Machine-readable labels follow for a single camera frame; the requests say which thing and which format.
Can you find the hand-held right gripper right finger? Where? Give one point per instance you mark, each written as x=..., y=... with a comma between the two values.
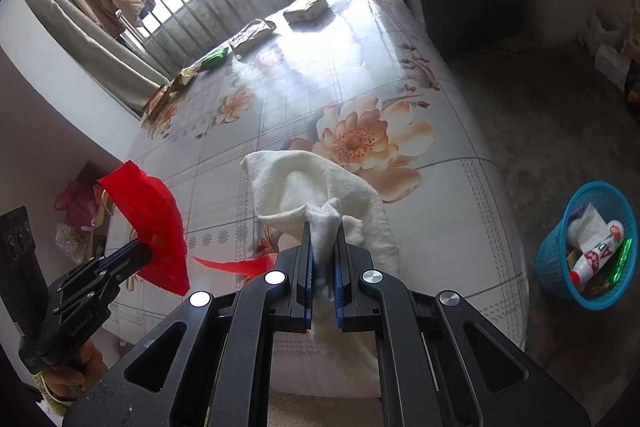
x=340, y=287

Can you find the clear plastic container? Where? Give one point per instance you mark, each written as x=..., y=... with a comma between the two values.
x=611, y=66

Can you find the red torn wrapper strip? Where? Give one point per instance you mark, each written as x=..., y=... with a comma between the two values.
x=250, y=266

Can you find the white bottle with red cap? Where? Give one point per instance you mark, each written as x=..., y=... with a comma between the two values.
x=597, y=254

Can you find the large green snack bag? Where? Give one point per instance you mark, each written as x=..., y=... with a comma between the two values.
x=620, y=264

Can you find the beige window curtain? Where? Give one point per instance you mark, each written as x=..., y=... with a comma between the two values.
x=90, y=52

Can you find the grey cabinet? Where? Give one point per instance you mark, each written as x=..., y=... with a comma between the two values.
x=450, y=2

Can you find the small green snack packet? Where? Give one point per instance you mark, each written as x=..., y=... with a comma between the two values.
x=215, y=58

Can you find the pink plastic bag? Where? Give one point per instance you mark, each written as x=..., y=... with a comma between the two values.
x=75, y=202

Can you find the white towel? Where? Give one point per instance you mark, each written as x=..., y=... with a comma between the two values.
x=300, y=187

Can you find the white plastic bag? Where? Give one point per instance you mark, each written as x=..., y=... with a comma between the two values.
x=602, y=29

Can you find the floral plastic tablecloth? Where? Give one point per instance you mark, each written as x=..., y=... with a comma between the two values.
x=350, y=82

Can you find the orange striped snack packet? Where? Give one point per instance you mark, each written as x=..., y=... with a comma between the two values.
x=252, y=36

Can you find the clear plastic bag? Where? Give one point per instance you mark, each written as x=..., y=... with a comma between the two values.
x=70, y=237

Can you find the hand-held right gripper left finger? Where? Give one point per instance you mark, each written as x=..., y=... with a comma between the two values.
x=310, y=277

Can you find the orange red snack packet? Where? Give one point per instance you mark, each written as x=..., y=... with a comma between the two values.
x=157, y=101

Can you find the red plastic wrapper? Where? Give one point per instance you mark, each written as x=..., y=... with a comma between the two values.
x=150, y=217

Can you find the person's left hand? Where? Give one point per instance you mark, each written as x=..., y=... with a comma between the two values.
x=85, y=369

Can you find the gold snack packet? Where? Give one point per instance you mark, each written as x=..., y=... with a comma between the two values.
x=186, y=77

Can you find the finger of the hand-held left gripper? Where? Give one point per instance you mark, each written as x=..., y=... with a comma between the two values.
x=125, y=253
x=132, y=264

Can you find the blue plastic basket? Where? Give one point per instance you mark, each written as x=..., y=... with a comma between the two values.
x=550, y=267

